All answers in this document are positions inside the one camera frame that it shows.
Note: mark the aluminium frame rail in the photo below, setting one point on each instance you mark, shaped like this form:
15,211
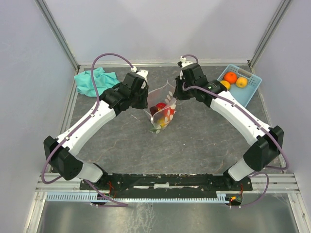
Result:
277,183

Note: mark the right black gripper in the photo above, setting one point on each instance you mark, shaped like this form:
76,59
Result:
177,93

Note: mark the red strawberry pear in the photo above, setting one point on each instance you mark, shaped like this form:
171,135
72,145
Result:
168,114

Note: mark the dark purple avocado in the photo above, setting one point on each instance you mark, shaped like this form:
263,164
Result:
153,110

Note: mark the clear dotted zip bag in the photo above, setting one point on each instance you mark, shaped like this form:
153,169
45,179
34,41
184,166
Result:
163,94

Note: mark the light blue cable duct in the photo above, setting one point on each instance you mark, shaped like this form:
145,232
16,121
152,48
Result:
95,197

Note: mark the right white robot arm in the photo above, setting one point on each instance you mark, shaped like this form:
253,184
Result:
265,142

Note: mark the green orange mango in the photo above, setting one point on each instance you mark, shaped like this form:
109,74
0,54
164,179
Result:
160,125

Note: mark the light blue plastic basket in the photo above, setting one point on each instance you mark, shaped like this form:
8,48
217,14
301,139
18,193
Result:
242,94

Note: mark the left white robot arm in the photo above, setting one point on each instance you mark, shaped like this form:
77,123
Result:
61,152

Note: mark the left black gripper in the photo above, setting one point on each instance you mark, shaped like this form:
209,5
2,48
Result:
144,105

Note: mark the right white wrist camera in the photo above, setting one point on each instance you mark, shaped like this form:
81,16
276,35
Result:
183,62

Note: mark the red apple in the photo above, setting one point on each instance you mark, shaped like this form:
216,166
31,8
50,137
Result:
160,105

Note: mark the yellow orange fruit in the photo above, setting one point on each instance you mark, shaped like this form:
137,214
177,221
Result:
226,84

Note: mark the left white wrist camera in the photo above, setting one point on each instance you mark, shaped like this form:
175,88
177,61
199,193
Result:
141,72

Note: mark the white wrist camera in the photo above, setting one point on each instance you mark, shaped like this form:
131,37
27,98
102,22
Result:
183,62
141,72

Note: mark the orange tangerine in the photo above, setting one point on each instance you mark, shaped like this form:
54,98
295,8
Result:
230,77

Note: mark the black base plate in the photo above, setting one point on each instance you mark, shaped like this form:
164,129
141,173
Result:
169,185

